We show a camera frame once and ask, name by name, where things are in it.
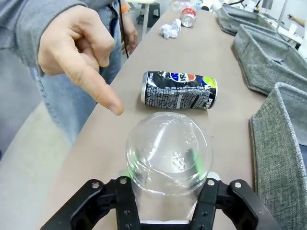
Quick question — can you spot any person's left hand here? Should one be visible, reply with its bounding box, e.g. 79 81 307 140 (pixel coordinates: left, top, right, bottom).
121 11 139 56

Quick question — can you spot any crumpled white paper ball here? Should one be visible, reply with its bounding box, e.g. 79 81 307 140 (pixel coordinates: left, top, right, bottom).
159 18 182 39

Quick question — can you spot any thin black hanging cable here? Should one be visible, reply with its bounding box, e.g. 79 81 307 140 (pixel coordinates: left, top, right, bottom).
117 0 130 58

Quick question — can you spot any black Pepsi can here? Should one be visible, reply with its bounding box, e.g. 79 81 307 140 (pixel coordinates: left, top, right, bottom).
140 70 218 111

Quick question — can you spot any person's right hand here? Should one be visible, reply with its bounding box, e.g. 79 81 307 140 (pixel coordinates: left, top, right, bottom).
37 2 125 116

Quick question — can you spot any crushed clear plastic cup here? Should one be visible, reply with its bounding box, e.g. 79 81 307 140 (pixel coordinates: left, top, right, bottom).
125 111 213 222

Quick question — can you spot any red Coca-Cola can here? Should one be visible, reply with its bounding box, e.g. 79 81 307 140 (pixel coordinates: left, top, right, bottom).
180 7 198 28

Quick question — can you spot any person's right forearm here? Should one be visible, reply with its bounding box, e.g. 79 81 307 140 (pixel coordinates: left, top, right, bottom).
0 0 82 71

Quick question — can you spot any black step stool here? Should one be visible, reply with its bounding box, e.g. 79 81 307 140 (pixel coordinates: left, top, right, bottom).
138 1 161 29

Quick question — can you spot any clear bottle with pink label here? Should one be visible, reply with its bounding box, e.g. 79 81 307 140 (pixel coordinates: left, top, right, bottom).
169 0 191 12

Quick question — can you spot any person in grey shirt, jeans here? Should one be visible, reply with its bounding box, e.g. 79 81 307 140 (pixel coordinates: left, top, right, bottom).
0 0 139 148

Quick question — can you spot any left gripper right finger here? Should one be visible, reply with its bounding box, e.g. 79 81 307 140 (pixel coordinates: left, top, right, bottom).
184 147 285 230

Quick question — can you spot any grey fabric basket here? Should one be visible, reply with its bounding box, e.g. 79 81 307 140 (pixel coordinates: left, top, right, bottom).
215 3 276 36
249 82 307 230
231 23 307 96

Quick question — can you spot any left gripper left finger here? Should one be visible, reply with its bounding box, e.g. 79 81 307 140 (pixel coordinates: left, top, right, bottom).
45 170 142 230

